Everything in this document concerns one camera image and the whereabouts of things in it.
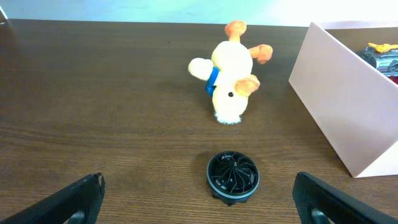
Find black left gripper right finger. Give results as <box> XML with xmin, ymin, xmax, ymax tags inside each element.
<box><xmin>292</xmin><ymin>172</ymin><xmax>397</xmax><ymax>224</ymax></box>

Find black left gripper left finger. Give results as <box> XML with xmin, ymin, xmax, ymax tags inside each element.
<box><xmin>1</xmin><ymin>172</ymin><xmax>105</xmax><ymax>224</ymax></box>

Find pink cardboard box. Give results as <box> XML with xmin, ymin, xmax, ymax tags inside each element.
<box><xmin>289</xmin><ymin>22</ymin><xmax>397</xmax><ymax>178</ymax></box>

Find red silver toy truck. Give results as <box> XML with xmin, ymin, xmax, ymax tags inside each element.
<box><xmin>361</xmin><ymin>43</ymin><xmax>397</xmax><ymax>84</ymax></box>

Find yellow plush duck toy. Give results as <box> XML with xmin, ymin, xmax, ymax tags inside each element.
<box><xmin>188</xmin><ymin>20</ymin><xmax>273</xmax><ymax>124</ymax></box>

